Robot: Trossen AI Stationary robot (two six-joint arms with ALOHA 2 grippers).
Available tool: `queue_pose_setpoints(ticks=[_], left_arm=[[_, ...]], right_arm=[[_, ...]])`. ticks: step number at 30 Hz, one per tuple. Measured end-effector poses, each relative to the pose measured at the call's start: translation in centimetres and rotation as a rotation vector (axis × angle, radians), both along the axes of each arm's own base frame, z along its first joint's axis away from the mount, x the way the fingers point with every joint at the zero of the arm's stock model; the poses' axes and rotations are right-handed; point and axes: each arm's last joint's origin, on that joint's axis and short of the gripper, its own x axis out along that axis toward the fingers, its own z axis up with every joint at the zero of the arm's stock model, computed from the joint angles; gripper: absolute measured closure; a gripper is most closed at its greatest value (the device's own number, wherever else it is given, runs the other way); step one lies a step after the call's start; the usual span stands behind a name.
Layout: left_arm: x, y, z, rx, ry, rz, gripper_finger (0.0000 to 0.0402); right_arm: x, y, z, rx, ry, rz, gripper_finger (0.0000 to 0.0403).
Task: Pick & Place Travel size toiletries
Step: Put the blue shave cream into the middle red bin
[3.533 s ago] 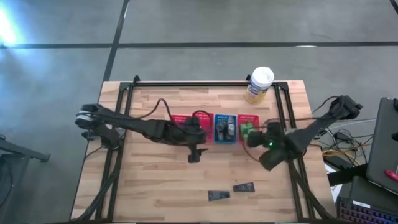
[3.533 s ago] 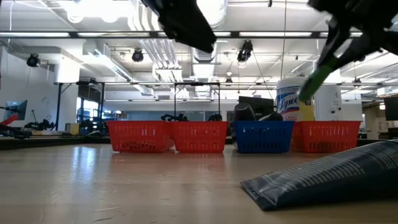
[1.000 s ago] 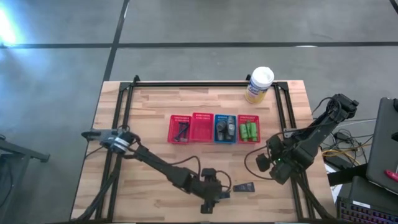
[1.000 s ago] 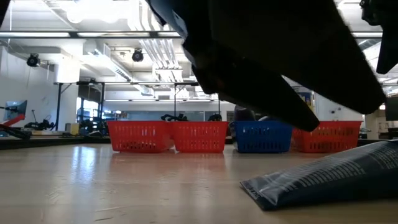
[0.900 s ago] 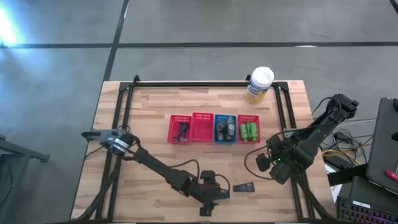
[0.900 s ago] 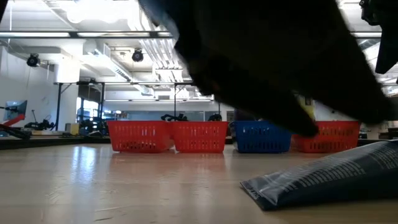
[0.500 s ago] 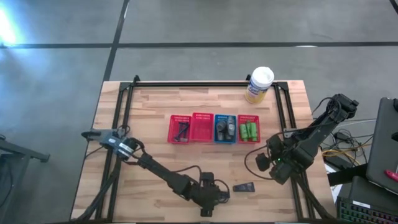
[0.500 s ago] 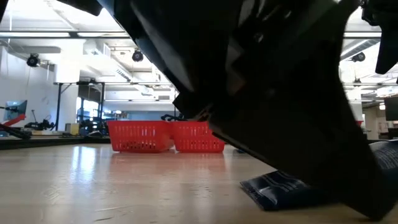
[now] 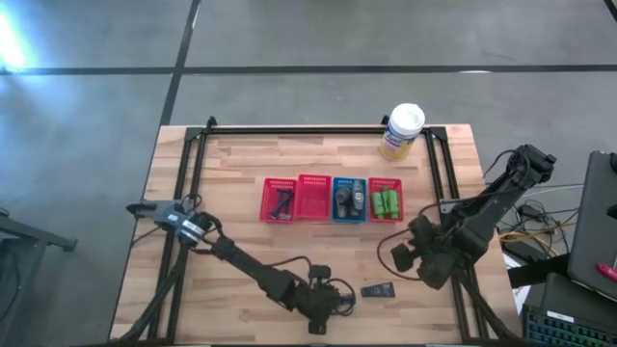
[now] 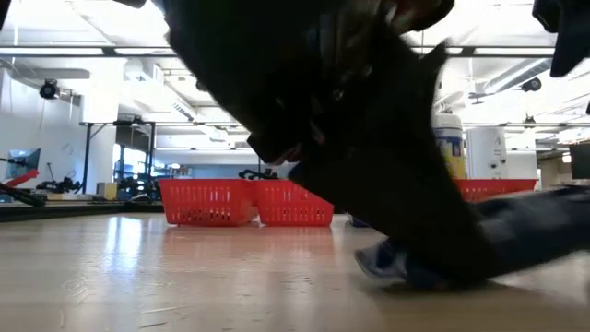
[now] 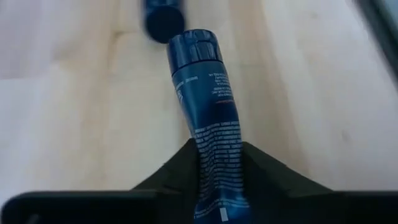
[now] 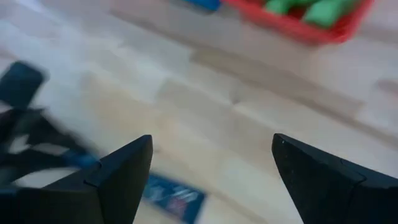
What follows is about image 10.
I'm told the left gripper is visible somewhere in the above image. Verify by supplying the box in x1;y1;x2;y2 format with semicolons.
160;0;455;137

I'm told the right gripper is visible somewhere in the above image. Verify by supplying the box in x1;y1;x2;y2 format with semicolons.
532;0;590;78

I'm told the dark toiletry tube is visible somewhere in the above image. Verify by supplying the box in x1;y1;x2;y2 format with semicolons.
353;183;590;290

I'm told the Lysol wipes canister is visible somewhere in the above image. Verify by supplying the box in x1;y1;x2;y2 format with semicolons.
431;113;466;180

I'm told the white cylindrical tank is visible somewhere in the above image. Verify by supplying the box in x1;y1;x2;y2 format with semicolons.
465;126;508;180

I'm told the red plastic basket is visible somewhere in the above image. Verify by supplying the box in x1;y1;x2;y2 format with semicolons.
158;178;260;228
454;178;539;204
254;178;336;228

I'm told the dark monitor at room edge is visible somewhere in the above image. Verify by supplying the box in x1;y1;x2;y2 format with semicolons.
569;143;590;181

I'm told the yellow background box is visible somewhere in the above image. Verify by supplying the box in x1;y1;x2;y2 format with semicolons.
95;182;119;201

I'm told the grey tilted background monitor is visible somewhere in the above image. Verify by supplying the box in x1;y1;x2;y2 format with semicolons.
5;148;41;180

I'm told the red angled bar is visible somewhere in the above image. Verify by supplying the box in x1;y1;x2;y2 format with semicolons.
3;168;41;188

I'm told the black metal rig frame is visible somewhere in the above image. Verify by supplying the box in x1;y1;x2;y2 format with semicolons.
0;44;557;223

